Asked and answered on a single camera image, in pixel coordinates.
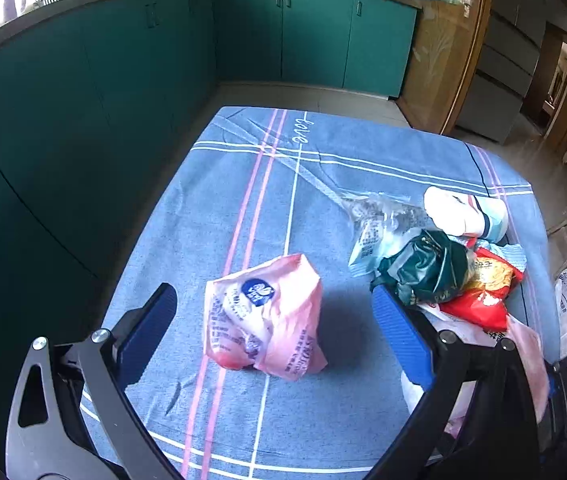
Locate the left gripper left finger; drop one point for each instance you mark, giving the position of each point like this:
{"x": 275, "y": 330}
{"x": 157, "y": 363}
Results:
{"x": 70, "y": 417}

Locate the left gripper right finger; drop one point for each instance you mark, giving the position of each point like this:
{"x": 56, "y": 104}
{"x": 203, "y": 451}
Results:
{"x": 475, "y": 418}

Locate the pink plastic bag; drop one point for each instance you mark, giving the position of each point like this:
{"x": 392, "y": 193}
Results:
{"x": 267, "y": 318}

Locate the teal kitchen cabinets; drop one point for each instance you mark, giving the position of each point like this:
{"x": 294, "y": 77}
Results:
{"x": 94, "y": 104}

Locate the red snack bag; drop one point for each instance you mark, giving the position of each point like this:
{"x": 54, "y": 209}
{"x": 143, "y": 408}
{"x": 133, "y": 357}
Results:
{"x": 494, "y": 271}

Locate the dark green foil bag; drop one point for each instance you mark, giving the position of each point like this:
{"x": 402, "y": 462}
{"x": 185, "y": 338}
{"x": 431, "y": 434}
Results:
{"x": 430, "y": 269}

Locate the blue plaid tablecloth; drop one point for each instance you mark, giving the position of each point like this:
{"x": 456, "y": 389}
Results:
{"x": 261, "y": 183}

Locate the white paper cup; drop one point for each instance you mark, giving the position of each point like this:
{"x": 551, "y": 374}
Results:
{"x": 461, "y": 214}

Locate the clear printed plastic bag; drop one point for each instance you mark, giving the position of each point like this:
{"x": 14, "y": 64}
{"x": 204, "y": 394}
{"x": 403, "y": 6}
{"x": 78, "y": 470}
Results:
{"x": 382, "y": 225}

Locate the grey refrigerator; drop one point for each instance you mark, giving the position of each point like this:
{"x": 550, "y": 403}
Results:
{"x": 507, "y": 62}

